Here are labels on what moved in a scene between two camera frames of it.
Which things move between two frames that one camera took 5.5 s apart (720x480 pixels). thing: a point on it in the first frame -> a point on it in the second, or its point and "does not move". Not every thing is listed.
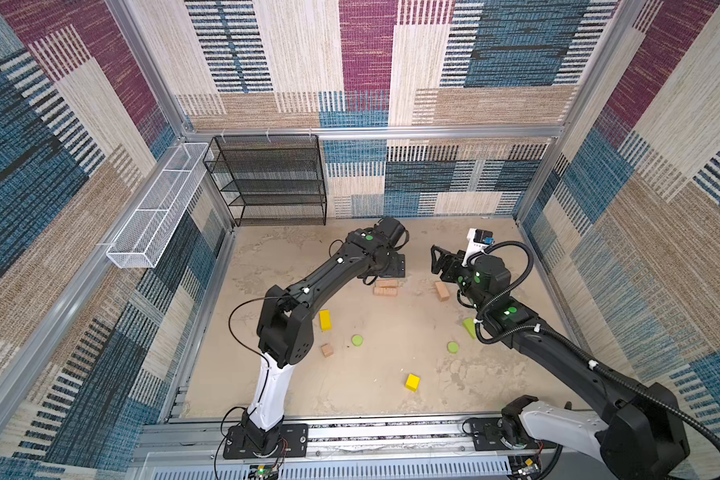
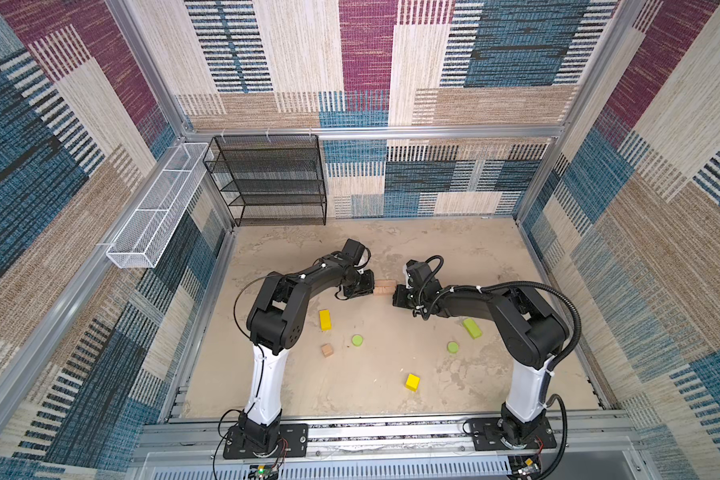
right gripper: [446, 257] -> [399, 296]
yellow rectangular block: [325, 320] does not move
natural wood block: [386, 291] does not move
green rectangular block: [470, 326] does not move
